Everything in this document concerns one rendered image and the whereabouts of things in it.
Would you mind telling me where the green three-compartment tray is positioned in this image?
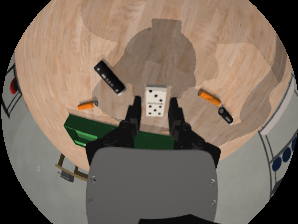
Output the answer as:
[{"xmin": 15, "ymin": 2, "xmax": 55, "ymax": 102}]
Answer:
[{"xmin": 63, "ymin": 114, "xmax": 174, "ymax": 150}]

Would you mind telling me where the white domino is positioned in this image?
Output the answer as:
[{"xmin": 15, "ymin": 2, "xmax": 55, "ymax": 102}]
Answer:
[{"xmin": 146, "ymin": 84, "xmax": 167, "ymax": 117}]

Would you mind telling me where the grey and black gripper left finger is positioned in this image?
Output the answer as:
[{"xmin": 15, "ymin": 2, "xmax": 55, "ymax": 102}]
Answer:
[{"xmin": 85, "ymin": 95, "xmax": 142, "ymax": 167}]

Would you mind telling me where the black aa battery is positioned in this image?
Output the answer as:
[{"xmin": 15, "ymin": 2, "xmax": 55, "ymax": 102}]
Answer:
[
  {"xmin": 218, "ymin": 107, "xmax": 234, "ymax": 124},
  {"xmin": 94, "ymin": 60, "xmax": 127, "ymax": 96}
]

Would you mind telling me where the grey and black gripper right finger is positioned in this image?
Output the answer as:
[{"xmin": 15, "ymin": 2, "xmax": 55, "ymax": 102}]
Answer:
[{"xmin": 168, "ymin": 97, "xmax": 221, "ymax": 168}]

